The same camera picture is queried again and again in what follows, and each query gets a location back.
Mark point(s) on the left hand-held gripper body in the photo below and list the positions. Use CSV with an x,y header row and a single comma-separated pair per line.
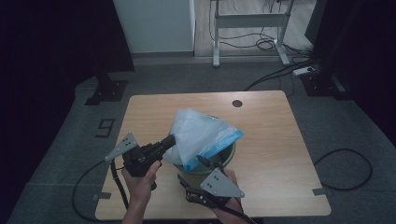
x,y
140,160

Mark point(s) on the black curtain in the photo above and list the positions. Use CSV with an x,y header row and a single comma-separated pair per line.
x,y
367,46
46,62

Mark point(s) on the round black table grommet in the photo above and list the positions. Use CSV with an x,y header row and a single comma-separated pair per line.
x,y
237,103

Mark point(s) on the white power strip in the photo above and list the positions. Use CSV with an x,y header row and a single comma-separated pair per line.
x,y
303,71

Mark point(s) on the white metal desk frame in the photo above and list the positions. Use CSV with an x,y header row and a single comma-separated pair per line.
x,y
249,20

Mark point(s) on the person's right hand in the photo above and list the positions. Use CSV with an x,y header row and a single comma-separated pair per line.
x,y
233,177

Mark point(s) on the grey tape piece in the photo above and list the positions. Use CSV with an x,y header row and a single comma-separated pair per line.
x,y
102,196
320,191

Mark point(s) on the white plastic bag blue edge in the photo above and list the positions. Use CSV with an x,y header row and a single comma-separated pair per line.
x,y
199,133

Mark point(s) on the white cabinet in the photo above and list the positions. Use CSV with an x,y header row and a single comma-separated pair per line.
x,y
155,25

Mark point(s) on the green plastic trash bin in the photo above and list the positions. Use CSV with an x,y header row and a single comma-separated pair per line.
x,y
227,157

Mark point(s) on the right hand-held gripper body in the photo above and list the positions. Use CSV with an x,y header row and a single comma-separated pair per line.
x,y
219,185

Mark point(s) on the person's left hand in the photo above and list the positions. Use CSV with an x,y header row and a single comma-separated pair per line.
x,y
141,186

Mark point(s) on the black stand base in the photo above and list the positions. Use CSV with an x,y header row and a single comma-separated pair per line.
x,y
320,85
107,91

